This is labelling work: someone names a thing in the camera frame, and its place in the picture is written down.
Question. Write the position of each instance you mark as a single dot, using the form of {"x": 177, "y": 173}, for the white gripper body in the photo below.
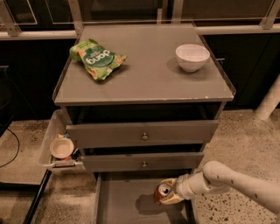
{"x": 182, "y": 186}

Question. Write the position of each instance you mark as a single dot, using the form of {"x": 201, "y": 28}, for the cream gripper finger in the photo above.
{"x": 169, "y": 182}
{"x": 170, "y": 199}

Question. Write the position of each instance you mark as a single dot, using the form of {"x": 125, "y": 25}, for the red coke can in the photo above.
{"x": 161, "y": 193}

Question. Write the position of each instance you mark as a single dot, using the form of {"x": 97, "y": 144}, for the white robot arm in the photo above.
{"x": 238, "y": 180}

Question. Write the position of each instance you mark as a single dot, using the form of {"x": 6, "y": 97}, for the grey middle drawer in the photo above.
{"x": 142, "y": 162}

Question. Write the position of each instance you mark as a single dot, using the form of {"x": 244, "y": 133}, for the grey drawer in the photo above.
{"x": 126, "y": 197}
{"x": 142, "y": 162}
{"x": 106, "y": 135}

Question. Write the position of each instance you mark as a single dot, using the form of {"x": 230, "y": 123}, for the grey top drawer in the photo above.
{"x": 106, "y": 135}

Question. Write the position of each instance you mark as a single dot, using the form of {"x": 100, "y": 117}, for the grey bottom drawer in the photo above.
{"x": 126, "y": 197}

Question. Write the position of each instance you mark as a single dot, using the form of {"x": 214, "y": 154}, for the small white bowl in bin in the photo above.
{"x": 61, "y": 147}

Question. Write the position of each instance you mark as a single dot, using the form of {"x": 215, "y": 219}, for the clear plastic bin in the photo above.
{"x": 55, "y": 129}

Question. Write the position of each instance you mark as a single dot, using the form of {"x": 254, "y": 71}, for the green chip bag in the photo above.
{"x": 98, "y": 61}

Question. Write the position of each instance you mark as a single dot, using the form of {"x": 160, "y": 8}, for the metal railing frame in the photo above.
{"x": 65, "y": 19}

